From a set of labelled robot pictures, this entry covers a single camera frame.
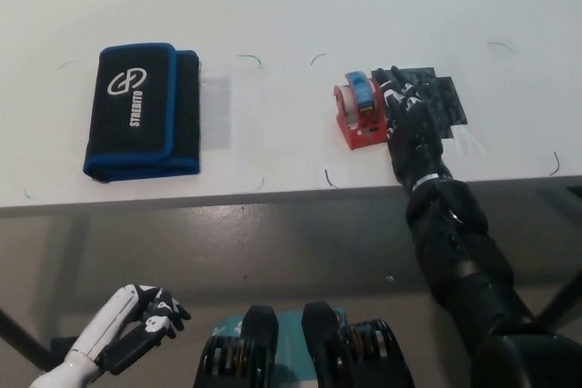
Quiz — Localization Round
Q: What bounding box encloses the white and black left hand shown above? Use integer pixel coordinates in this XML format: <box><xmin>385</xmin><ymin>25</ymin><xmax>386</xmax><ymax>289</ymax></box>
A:
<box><xmin>66</xmin><ymin>283</ymin><xmax>192</xmax><ymax>376</ymax></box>

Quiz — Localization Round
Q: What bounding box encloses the black right hand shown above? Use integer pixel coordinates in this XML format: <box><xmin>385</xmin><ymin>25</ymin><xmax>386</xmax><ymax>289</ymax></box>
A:
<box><xmin>371</xmin><ymin>65</ymin><xmax>456</xmax><ymax>193</ymax></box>

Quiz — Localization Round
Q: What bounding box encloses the red tape dispenser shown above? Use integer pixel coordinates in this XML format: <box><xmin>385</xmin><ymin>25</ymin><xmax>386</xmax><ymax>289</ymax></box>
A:
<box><xmin>334</xmin><ymin>70</ymin><xmax>391</xmax><ymax>151</ymax></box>

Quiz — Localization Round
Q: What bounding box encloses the black tape patch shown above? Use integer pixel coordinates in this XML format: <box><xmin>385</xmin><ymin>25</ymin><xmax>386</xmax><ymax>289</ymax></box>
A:
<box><xmin>370</xmin><ymin>65</ymin><xmax>470</xmax><ymax>140</ymax></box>

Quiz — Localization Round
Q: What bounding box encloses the black blue-trimmed notebook pouch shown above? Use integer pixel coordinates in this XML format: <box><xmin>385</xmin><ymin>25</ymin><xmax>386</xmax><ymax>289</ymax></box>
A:
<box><xmin>81</xmin><ymin>42</ymin><xmax>203</xmax><ymax>181</ymax></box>

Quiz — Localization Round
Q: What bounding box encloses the black table leg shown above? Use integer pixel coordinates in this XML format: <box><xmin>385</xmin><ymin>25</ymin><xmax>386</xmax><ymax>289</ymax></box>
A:
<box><xmin>529</xmin><ymin>267</ymin><xmax>582</xmax><ymax>333</ymax></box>
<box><xmin>0</xmin><ymin>304</ymin><xmax>78</xmax><ymax>373</ymax></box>

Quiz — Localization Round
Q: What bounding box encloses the black ribbed robot body block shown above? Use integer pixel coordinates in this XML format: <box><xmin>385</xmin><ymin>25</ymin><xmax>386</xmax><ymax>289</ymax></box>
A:
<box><xmin>192</xmin><ymin>304</ymin><xmax>280</xmax><ymax>388</ymax></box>
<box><xmin>301</xmin><ymin>300</ymin><xmax>416</xmax><ymax>388</ymax></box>

